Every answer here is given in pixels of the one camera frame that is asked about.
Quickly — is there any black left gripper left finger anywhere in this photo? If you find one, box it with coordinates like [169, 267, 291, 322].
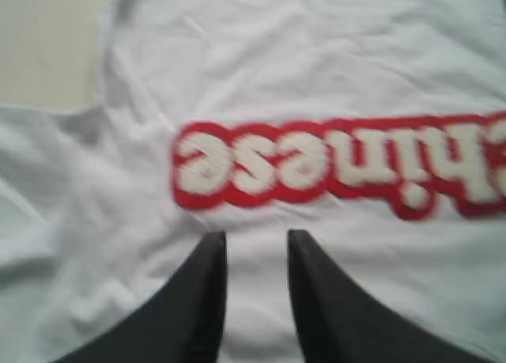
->
[60, 232, 226, 362]

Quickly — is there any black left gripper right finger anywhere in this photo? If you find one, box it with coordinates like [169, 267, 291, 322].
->
[287, 229, 483, 363]

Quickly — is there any white t-shirt red lettering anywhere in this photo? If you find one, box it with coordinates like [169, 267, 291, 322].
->
[1, 0, 505, 362]

